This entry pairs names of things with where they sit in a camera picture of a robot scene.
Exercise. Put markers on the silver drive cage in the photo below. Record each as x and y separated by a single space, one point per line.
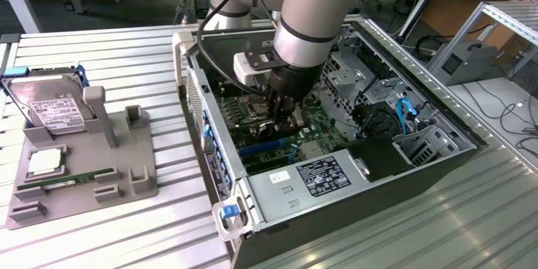
344 83

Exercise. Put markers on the green RAM stick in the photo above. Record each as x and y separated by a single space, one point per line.
80 178

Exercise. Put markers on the blue disk carrier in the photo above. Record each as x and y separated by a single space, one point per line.
15 72

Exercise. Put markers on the grey parts rack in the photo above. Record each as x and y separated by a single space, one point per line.
84 162

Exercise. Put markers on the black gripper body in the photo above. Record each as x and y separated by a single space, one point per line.
294 83

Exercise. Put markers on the black open PC case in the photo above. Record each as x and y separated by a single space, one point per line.
336 234

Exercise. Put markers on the grey control box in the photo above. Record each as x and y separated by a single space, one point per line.
474 64

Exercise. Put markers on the blue case latch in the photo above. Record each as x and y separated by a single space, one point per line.
228 212

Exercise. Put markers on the black expansion slot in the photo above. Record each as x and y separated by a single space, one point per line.
268 162

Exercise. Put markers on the silver hard disk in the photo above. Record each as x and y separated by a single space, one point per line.
49 108

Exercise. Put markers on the grey metal box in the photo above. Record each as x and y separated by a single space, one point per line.
505 10

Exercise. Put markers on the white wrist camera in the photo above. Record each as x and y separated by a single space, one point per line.
247 72

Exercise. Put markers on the silver disk bay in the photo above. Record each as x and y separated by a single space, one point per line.
424 149

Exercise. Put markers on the black tripod pole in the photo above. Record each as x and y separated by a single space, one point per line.
424 1

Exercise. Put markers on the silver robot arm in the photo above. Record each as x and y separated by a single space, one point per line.
311 14

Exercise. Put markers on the silver CPU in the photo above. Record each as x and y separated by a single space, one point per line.
41 162

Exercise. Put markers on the grey power supply unit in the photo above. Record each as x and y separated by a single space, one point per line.
286 199

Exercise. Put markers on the green motherboard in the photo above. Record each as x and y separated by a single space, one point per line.
319 121

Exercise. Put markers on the silver chipset heatsink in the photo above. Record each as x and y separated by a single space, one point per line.
312 151

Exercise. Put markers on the blue expansion slot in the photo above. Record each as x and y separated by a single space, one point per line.
260 146

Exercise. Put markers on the black fan shroud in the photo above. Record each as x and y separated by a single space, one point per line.
378 158

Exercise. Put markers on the CPU socket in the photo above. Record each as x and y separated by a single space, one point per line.
256 106

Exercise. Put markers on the black graphics card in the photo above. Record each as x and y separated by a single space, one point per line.
247 135

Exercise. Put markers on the black RAM slot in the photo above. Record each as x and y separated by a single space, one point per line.
227 83
228 92

